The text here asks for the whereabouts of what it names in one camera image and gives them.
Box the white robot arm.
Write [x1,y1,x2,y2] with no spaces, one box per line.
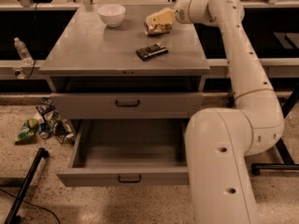
[174,0,285,224]

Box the closed grey upper drawer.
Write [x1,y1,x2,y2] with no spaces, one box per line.
[50,92,203,119]

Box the blue soda can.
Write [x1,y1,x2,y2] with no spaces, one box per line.
[38,122,50,139]

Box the green chip bag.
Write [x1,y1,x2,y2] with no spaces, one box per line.
[15,119,38,145]

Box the black stand base right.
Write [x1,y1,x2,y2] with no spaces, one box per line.
[251,84,299,175]

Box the white ceramic bowl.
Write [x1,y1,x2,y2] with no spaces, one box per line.
[97,4,126,28]

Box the open grey middle drawer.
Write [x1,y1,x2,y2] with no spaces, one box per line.
[57,119,189,187]

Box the black floor cable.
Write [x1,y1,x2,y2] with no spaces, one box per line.
[0,188,62,224]

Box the grey drawer cabinet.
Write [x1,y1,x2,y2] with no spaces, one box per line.
[39,3,211,188]

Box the black stand leg left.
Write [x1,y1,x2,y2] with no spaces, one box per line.
[0,147,49,224]

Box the clear plastic water bottle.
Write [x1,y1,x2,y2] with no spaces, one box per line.
[14,37,34,66]

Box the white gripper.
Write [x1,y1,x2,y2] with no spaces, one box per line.
[146,0,191,25]

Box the dark snack bar packet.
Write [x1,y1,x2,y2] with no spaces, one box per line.
[135,43,168,61]

